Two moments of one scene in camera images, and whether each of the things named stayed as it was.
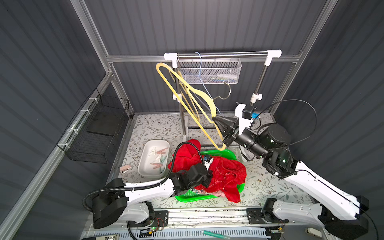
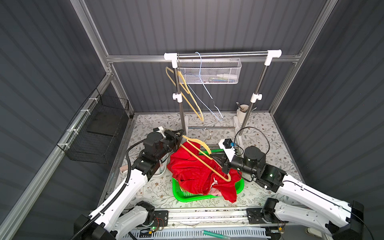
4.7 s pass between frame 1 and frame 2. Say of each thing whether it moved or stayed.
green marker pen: stayed
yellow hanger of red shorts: moved
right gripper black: moved
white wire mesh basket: stayed
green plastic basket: stayed
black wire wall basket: stayed
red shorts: stayed
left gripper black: moved
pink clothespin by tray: stayed
